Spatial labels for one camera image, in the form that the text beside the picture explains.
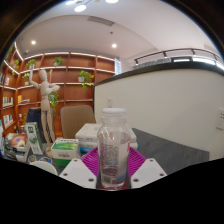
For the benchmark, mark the wooden shelf unit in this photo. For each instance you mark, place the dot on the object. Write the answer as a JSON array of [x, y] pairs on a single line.
[[76, 93]]

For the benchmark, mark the green and white box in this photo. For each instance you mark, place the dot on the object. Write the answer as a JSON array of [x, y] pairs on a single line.
[[65, 148]]

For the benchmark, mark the wooden artist mannequin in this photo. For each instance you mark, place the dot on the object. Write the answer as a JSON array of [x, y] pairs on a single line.
[[45, 100]]

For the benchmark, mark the chair with dark jacket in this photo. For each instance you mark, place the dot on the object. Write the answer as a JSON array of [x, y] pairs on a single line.
[[33, 118]]

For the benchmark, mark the clear plastic water bottle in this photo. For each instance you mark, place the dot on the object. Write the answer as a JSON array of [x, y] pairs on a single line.
[[113, 150]]

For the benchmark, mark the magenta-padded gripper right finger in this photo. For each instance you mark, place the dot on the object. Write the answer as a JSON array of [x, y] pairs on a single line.
[[146, 173]]

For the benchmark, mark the white wall socket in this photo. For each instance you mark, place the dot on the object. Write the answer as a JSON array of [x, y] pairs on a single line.
[[220, 118]]

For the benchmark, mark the green and white carton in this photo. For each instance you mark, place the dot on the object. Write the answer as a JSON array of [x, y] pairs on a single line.
[[34, 136]]

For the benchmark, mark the white wall switch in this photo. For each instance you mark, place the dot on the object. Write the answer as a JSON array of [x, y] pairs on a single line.
[[109, 102]]

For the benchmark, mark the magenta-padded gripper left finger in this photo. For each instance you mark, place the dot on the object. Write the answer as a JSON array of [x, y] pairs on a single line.
[[78, 173]]

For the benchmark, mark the window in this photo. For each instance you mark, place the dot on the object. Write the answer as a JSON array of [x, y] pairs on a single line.
[[200, 60]]

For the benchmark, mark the branched ceiling lamp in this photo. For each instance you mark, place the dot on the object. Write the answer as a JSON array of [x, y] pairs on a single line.
[[80, 8]]

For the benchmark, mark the tan chair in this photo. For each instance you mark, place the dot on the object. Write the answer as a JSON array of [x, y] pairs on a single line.
[[76, 120]]

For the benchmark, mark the round recessed ceiling light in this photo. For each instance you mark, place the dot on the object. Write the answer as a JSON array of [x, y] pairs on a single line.
[[114, 45], [33, 42]]

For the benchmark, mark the black ceiling track rail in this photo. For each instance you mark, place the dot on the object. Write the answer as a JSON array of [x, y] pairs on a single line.
[[176, 51]]

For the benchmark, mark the ceiling air vent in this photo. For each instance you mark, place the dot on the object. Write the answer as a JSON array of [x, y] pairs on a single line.
[[101, 20]]

